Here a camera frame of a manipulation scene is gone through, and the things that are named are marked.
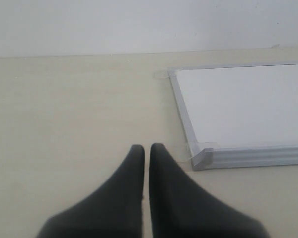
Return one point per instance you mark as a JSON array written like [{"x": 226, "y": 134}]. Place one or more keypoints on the clear tape corner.
[
  {"x": 164, "y": 74},
  {"x": 184, "y": 151}
]

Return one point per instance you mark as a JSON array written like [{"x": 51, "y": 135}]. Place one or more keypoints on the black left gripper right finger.
[{"x": 180, "y": 208}]

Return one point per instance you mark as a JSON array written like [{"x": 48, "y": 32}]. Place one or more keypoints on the clear tape far left corner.
[{"x": 164, "y": 74}]

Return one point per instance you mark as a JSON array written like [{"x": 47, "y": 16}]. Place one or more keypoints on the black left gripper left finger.
[{"x": 112, "y": 211}]

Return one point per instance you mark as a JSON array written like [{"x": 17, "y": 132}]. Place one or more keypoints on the clear tape near left corner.
[{"x": 184, "y": 151}]

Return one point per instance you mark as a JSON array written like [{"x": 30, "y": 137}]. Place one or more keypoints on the white board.
[{"x": 240, "y": 115}]

